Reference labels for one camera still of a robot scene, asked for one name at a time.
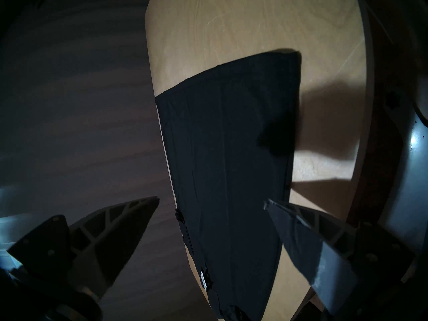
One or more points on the black t-shirt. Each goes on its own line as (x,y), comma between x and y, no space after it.
(227,156)

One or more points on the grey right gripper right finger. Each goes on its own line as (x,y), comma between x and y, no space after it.
(314,256)

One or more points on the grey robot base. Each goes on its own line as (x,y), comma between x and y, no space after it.
(416,149)

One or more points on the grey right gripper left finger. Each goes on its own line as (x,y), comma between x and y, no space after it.
(110,243)

